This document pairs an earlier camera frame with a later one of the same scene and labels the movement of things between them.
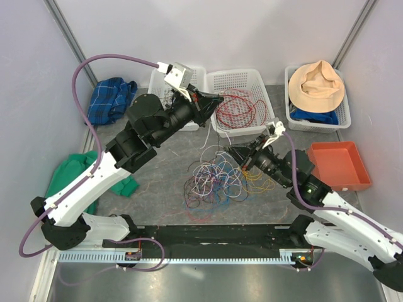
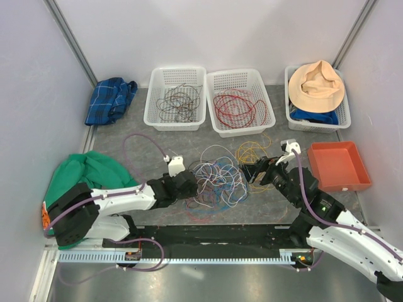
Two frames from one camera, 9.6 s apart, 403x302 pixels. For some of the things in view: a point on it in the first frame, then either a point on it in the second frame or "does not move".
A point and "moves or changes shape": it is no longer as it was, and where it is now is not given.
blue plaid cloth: x=109 y=98 does not move
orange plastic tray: x=340 y=164 does not move
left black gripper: x=203 y=104 to x=192 y=192
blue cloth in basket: x=330 y=117 does not move
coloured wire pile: x=216 y=170 moves or changes shape
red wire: x=237 y=109 does not move
